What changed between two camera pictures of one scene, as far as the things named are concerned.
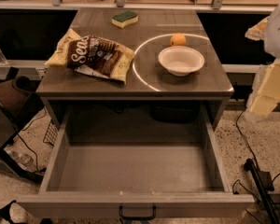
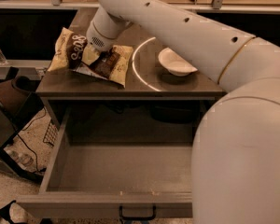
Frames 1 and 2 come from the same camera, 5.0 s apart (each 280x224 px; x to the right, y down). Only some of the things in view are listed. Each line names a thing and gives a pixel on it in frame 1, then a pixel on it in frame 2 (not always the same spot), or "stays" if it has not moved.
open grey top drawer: (111, 156) stays
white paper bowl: (181, 61) stays
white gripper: (279, 32) -> (96, 41)
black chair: (12, 101) stays
